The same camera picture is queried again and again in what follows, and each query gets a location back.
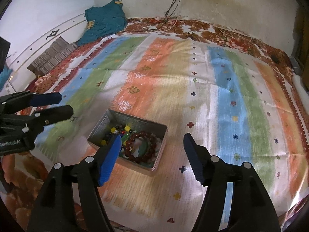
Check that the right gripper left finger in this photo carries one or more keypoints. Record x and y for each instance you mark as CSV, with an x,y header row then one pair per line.
x,y
54,206

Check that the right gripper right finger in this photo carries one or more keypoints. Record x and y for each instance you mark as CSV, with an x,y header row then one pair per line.
x,y
251,208

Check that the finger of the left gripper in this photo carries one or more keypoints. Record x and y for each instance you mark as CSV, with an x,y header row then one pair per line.
x,y
27,99
45,117

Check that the green jade bangle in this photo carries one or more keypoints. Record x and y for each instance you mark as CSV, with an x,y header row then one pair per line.
x,y
135,146

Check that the white headboard with ornament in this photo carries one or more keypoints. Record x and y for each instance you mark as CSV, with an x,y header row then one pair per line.
x,y
70,30

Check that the striped grey pillow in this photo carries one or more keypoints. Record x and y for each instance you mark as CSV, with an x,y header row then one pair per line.
x,y
51,57

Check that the silver metal tin box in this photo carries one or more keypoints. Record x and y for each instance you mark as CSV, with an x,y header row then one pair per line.
x,y
113,122

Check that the striped colourful cloth mat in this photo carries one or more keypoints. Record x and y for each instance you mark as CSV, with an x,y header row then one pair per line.
x,y
183,106

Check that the teal shirt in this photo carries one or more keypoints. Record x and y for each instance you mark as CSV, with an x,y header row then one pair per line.
x,y
103,21

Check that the small black round object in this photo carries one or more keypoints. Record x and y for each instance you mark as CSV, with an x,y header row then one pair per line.
x,y
275,59

